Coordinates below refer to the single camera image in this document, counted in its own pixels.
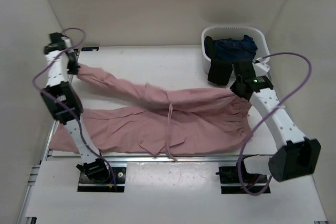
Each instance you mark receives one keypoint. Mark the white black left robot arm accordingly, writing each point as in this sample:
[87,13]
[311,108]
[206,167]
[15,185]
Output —
[65,106]

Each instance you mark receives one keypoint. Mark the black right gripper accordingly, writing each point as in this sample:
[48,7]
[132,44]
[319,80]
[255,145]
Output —
[233,89]

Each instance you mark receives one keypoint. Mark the black garment over basin edge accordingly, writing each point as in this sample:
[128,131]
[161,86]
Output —
[221,67]

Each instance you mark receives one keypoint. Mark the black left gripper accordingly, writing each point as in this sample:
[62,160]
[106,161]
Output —
[74,69]

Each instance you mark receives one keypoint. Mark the aluminium table frame rail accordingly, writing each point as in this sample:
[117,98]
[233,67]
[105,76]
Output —
[158,190]

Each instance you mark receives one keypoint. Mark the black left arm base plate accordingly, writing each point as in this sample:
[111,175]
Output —
[108,185]

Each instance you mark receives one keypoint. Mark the dark blue garment in basin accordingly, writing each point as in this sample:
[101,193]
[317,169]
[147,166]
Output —
[233,50]

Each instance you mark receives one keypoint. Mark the pink trousers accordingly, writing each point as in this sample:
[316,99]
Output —
[174,122]

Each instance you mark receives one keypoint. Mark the white plastic basin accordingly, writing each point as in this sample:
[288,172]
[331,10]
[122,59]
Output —
[234,32]

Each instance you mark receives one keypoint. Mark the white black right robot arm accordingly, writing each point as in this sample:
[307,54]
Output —
[296,154]

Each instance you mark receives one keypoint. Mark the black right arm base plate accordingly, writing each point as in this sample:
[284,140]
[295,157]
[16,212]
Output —
[230,183]

